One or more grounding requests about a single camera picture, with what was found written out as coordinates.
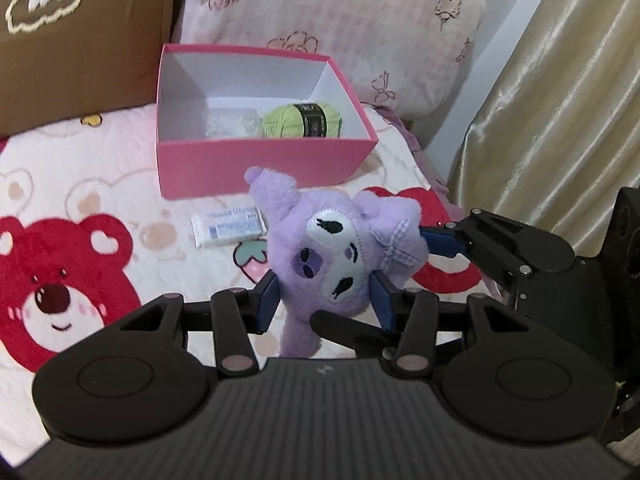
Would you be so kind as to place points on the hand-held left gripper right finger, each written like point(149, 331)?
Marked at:
point(384, 305)

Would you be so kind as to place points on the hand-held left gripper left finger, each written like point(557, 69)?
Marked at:
point(267, 302)

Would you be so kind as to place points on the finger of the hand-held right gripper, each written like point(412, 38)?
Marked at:
point(442, 241)
point(350, 332)

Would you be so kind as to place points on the purple plush toy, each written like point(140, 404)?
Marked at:
point(300, 230)

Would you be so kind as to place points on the pink cardboard box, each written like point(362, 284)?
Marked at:
point(250, 167)

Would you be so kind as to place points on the green yarn ball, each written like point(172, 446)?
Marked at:
point(282, 121)

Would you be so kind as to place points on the small white pack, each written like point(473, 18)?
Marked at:
point(227, 227)

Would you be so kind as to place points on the gold curtain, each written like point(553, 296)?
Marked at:
point(550, 110)

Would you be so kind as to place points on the bear printed blanket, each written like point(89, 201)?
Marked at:
point(100, 200)

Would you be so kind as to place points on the pink checked pillow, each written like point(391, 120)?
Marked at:
point(325, 15)

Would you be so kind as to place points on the brown pillow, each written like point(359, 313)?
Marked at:
point(90, 60)

